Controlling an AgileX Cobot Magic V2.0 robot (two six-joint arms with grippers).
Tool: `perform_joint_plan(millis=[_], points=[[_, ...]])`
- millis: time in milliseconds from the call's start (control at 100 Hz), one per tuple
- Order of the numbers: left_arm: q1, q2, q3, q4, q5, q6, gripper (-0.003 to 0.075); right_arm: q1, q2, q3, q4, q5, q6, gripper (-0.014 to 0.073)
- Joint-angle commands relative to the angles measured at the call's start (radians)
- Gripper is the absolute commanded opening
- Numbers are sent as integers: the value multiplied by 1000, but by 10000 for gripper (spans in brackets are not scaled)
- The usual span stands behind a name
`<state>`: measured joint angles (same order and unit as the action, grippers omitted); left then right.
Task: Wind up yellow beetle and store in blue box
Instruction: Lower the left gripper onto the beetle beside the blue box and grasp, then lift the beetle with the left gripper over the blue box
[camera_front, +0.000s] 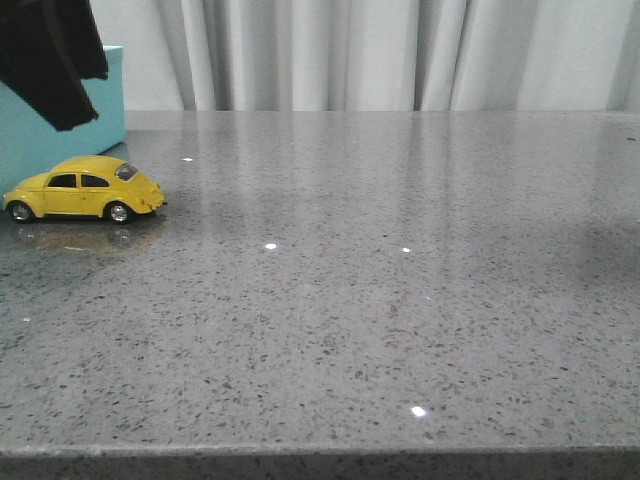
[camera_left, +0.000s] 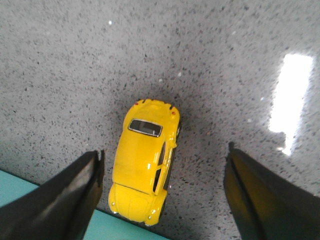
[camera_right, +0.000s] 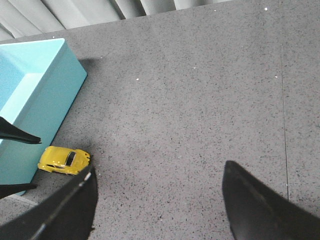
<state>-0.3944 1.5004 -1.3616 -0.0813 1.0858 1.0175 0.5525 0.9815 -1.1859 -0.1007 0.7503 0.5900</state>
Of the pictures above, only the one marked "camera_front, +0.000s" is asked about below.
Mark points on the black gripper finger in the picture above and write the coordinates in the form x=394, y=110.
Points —
x=27, y=67
x=76, y=46

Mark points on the yellow toy beetle car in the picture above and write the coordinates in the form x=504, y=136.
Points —
x=93, y=185

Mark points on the light blue plastic box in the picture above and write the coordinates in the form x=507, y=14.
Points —
x=30, y=145

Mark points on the white pleated curtain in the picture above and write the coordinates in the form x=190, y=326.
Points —
x=375, y=55

